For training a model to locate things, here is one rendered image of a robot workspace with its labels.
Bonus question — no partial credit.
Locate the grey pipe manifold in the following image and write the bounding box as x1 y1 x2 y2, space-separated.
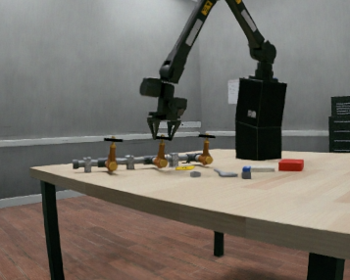
73 133 216 172

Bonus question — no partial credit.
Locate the grey hex nut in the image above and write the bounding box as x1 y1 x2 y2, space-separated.
190 171 201 178

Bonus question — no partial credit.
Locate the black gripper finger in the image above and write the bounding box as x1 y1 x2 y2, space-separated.
167 121 181 141
147 118 161 140

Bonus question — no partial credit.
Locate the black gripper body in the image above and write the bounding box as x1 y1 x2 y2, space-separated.
148 112 181 122

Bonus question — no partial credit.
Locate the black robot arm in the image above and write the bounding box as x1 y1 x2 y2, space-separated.
139 0 278 116

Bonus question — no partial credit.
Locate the red flat rectangular block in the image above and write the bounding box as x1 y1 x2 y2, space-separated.
278 159 304 171

